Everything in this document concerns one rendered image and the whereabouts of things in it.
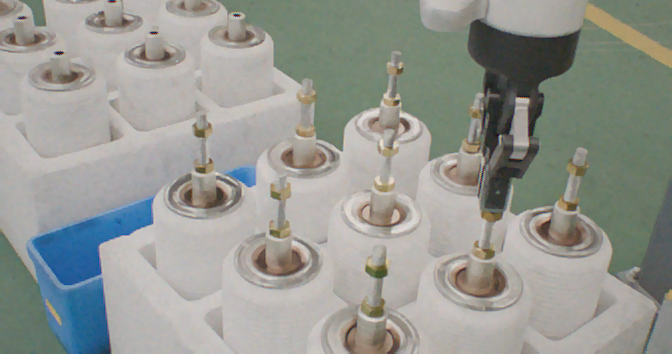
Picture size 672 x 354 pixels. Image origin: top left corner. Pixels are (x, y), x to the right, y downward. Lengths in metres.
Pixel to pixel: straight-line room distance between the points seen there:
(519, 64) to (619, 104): 1.08
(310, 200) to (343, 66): 0.83
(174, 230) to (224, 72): 0.37
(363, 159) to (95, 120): 0.32
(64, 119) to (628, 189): 0.85
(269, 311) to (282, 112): 0.47
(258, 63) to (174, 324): 0.44
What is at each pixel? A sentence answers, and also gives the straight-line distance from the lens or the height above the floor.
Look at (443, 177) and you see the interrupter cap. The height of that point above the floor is 0.25.
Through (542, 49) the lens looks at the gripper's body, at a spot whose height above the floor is 0.48.
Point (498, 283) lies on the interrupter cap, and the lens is 0.72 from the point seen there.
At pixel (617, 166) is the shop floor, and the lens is 1.44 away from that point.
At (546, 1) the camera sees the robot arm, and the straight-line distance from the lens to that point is 0.55.
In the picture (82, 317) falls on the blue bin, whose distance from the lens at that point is 0.94.
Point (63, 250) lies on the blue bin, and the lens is 1.01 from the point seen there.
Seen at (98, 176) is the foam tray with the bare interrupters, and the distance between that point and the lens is 1.01.
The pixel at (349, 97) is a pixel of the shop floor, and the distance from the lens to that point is 1.52.
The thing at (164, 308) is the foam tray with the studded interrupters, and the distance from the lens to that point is 0.78.
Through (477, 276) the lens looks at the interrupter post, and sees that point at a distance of 0.70.
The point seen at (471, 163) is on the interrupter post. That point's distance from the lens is 0.83.
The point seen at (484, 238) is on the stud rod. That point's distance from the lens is 0.68.
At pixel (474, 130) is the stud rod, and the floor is 0.31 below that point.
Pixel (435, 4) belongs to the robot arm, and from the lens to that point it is 0.54.
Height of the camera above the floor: 0.70
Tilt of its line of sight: 32 degrees down
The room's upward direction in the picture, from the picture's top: 4 degrees clockwise
